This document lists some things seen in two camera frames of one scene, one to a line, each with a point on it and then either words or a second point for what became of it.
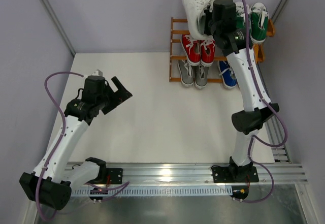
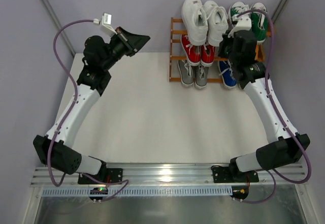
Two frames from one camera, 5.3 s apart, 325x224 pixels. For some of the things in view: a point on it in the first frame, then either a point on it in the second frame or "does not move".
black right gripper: [208, 23] to [226, 48]
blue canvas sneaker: [228, 78] does not move
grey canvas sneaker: [201, 76] does not move
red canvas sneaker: [207, 48] does not move
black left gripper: [111, 102] to [126, 42]
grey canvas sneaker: [186, 71] does not move
